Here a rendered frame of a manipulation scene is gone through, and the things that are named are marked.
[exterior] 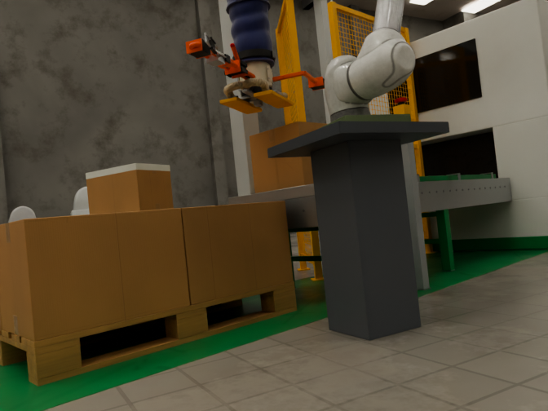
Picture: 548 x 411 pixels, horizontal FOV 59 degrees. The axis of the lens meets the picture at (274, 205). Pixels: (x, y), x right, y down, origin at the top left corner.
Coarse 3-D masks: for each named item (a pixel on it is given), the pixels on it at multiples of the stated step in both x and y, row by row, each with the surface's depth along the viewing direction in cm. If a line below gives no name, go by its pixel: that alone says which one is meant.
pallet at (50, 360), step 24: (264, 288) 225; (288, 288) 235; (168, 312) 190; (192, 312) 197; (264, 312) 229; (288, 312) 233; (0, 336) 187; (72, 336) 164; (96, 336) 215; (168, 336) 198; (192, 336) 196; (0, 360) 189; (48, 360) 159; (72, 360) 164; (96, 360) 172; (120, 360) 175
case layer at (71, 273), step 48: (0, 240) 180; (48, 240) 162; (96, 240) 173; (144, 240) 186; (192, 240) 201; (240, 240) 218; (288, 240) 238; (0, 288) 184; (48, 288) 161; (96, 288) 172; (144, 288) 184; (192, 288) 199; (240, 288) 215; (48, 336) 160
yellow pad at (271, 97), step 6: (270, 90) 239; (258, 96) 242; (264, 96) 243; (270, 96) 244; (276, 96) 246; (282, 96) 253; (270, 102) 256; (276, 102) 258; (282, 102) 259; (288, 102) 261
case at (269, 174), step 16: (288, 128) 255; (304, 128) 252; (256, 144) 274; (272, 144) 264; (256, 160) 275; (272, 160) 265; (288, 160) 256; (304, 160) 250; (256, 176) 276; (272, 176) 266; (288, 176) 257; (304, 176) 249; (256, 192) 277
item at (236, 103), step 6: (222, 102) 248; (228, 102) 247; (234, 102) 248; (240, 102) 250; (246, 102) 256; (234, 108) 263; (240, 108) 264; (246, 108) 266; (252, 108) 267; (258, 108) 271
